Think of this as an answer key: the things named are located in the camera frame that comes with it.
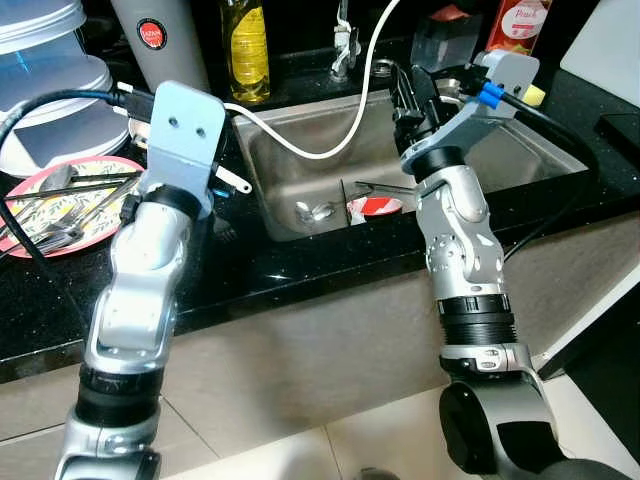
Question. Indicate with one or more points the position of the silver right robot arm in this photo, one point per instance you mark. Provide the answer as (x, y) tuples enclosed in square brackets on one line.
[(465, 230)]

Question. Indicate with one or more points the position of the steel fork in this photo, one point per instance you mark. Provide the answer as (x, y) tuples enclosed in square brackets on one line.
[(55, 238)]

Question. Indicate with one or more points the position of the yellow cooking oil bottle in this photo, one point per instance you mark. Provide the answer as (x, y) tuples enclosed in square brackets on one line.
[(247, 50)]

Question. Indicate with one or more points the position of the dark floor cabinet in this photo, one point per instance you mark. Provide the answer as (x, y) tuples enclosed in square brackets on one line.
[(605, 370)]

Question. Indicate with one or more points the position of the small steel spoon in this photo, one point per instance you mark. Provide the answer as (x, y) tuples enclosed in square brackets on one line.
[(318, 210)]

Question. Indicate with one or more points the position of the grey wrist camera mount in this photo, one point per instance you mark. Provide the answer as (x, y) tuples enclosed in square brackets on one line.
[(505, 70), (185, 130)]

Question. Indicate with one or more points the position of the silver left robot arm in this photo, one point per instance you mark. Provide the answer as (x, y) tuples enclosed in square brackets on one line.
[(140, 300)]

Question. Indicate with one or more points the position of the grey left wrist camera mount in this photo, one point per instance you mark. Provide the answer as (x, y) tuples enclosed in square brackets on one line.
[(185, 130)]

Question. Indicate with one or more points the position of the red bowl with white tape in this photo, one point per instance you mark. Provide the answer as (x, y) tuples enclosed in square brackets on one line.
[(375, 207)]

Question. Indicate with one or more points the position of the white flat panel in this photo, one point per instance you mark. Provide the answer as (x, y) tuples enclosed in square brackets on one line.
[(610, 50)]

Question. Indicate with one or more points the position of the white sink faucet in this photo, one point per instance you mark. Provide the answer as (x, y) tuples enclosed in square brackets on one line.
[(345, 45)]

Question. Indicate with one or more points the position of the white plastic container stack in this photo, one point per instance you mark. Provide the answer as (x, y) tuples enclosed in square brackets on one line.
[(50, 60)]

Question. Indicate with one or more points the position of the yellow green sponge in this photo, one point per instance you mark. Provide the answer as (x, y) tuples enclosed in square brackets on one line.
[(535, 95)]

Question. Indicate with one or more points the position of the grey flask with red badge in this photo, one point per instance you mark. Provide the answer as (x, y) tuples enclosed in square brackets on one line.
[(170, 55)]

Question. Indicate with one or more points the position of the pink patterned plate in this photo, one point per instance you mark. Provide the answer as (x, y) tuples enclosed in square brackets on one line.
[(110, 170)]

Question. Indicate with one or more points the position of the thin dark stick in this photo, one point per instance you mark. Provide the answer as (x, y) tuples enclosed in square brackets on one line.
[(70, 188)]

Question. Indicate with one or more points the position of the dark box with red lid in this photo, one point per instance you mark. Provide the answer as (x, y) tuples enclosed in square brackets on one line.
[(440, 45)]

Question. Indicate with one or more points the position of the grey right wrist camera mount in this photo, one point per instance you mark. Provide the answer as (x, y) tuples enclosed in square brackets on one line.
[(505, 70)]

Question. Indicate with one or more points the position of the red peach soap bottle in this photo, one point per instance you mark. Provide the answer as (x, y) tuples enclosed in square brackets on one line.
[(520, 25)]

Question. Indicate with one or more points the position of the stainless steel sink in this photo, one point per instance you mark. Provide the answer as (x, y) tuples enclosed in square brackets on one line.
[(520, 160)]

